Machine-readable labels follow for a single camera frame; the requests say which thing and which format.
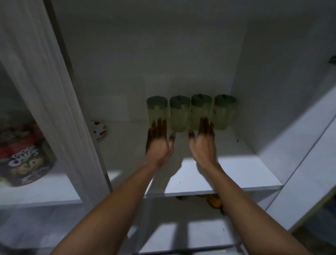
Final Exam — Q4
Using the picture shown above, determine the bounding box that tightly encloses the person's right hand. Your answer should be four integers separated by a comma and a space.
188, 117, 218, 168

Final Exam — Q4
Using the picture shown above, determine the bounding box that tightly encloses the person's left hand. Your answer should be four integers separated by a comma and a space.
146, 117, 176, 168

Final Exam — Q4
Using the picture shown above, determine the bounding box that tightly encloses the person's left forearm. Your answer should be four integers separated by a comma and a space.
50, 158, 164, 255

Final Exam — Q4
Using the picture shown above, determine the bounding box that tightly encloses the person's right forearm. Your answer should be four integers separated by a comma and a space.
202, 160, 313, 255

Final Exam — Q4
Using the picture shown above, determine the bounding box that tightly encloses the clear jar with green lid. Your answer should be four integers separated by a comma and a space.
146, 96, 168, 130
169, 95, 191, 133
191, 94, 213, 131
213, 94, 236, 130

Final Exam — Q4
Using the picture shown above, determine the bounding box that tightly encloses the white cabinet shelf board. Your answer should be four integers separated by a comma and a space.
100, 120, 284, 199

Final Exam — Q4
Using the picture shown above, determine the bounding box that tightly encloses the white bowl with coloured dots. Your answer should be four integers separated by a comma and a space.
90, 121, 107, 142

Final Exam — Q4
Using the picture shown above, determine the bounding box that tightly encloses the yellow packet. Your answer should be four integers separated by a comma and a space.
207, 194, 223, 210

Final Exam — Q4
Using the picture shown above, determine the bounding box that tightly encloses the white cabinet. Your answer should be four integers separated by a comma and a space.
0, 0, 336, 255

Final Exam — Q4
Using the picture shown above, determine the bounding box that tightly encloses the white cabinet door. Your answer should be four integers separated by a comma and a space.
265, 84, 336, 233
0, 0, 112, 208

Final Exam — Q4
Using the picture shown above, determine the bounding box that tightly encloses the dark cereal box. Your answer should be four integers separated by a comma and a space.
0, 143, 57, 187

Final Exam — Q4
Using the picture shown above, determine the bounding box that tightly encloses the red snack packet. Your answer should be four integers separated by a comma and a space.
0, 123, 44, 160

